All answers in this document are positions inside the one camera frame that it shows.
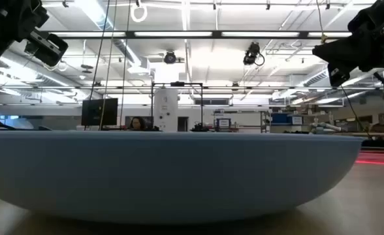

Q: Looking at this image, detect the blue storage bin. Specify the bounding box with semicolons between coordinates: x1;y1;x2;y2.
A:
270;112;293;125

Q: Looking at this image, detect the blue-framed sign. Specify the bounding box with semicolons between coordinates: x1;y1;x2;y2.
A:
216;117;232;129

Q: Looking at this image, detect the black computer monitor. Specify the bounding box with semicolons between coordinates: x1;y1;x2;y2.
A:
81;97;119;127

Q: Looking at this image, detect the black overhead camera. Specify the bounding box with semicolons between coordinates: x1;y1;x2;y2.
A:
243;41;265;67
164;50;177;65

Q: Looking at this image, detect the white cabinet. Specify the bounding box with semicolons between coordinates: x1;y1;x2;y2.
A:
153;87;179;133

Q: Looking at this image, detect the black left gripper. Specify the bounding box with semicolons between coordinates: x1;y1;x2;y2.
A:
0;0;69;73

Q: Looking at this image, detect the blue plastic plate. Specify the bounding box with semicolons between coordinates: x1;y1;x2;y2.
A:
0;130;365;226

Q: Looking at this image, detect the person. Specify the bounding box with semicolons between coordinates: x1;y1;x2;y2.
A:
129;116;147;131

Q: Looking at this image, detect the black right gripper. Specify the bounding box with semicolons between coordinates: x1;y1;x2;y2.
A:
312;0;384;72

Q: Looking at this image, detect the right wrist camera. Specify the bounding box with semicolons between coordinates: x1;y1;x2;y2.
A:
327;63;351;88

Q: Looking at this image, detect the small black robot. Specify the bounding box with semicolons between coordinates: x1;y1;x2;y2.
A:
191;121;210;133

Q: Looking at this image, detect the overhead light bar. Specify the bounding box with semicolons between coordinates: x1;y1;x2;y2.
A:
44;30;353;40

